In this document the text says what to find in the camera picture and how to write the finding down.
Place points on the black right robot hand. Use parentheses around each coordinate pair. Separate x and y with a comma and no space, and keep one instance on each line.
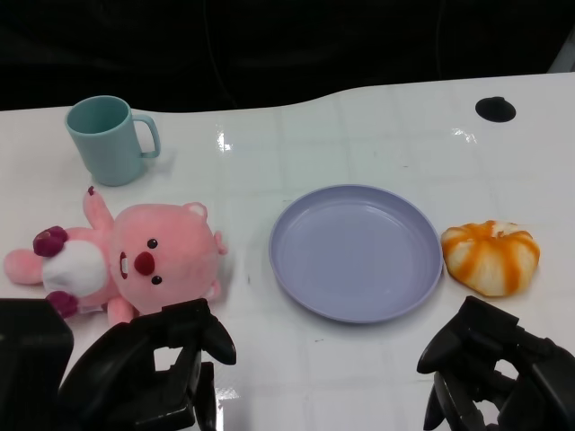
(476,336)

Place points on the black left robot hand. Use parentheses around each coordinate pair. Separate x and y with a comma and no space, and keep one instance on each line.
(117,359)

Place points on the pink plush beaver doll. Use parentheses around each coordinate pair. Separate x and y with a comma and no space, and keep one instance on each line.
(170,251)

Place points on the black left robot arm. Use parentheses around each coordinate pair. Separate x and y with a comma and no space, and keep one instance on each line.
(27,359)

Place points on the lavender plastic plate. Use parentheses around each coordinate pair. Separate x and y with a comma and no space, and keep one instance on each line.
(355,256)

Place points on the orange white bun toy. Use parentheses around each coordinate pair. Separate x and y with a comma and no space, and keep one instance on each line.
(489,260)

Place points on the teal plastic mug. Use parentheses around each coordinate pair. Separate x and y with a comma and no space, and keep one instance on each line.
(112,152)

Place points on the black round table grommet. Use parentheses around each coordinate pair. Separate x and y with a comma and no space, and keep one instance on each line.
(494,110)

